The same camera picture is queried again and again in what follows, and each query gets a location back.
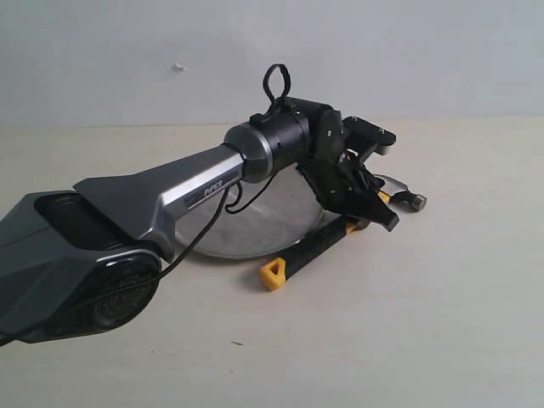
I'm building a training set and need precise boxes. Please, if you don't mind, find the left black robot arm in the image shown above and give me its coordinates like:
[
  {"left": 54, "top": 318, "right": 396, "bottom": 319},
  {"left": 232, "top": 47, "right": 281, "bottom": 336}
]
[{"left": 1, "top": 98, "right": 399, "bottom": 344}]

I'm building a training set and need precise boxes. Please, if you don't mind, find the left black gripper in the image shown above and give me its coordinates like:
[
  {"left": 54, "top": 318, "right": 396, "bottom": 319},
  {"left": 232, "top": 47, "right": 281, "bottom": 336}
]
[{"left": 297, "top": 114, "right": 400, "bottom": 232}]

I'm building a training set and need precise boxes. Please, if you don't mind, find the yellow black claw hammer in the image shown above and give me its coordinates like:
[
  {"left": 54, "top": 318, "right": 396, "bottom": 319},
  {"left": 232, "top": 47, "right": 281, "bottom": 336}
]
[{"left": 259, "top": 174, "right": 428, "bottom": 291}]

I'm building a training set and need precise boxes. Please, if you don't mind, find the round steel plate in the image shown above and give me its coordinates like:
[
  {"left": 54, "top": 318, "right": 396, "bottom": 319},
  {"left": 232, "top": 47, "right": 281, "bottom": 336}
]
[{"left": 194, "top": 165, "right": 324, "bottom": 260}]

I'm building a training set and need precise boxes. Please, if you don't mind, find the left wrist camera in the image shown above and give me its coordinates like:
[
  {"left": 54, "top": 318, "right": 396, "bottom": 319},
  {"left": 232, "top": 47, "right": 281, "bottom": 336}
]
[{"left": 343, "top": 116, "right": 396, "bottom": 158}]

